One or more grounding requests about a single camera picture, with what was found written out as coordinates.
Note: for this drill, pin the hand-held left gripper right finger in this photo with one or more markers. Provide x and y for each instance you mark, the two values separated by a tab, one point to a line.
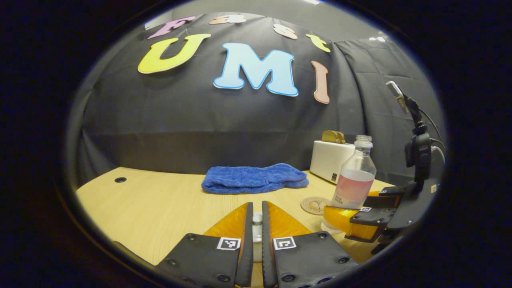
267	248

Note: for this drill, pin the black backdrop cloth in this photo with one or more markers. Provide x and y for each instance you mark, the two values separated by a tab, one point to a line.
200	120

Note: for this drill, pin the clear water bottle pink label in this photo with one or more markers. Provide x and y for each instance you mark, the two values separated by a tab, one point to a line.
356	184

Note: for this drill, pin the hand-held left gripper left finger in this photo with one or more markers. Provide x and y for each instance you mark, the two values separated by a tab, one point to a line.
248	248

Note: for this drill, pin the round cork coaster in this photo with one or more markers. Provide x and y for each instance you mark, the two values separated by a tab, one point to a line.
312	206

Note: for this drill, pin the blue towel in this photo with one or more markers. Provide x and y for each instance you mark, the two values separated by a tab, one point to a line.
252	178

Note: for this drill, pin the long ceiling light panel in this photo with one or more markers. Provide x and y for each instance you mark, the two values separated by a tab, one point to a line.
314	1

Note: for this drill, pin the white toaster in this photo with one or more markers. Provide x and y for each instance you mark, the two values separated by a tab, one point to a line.
330	160

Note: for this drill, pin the brown toast slices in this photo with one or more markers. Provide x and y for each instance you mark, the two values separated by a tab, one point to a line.
332	137

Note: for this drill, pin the small ceiling light panel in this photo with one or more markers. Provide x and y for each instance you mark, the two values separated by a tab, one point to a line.
378	38

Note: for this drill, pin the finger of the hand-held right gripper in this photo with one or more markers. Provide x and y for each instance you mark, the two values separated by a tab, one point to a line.
392	191
374	220

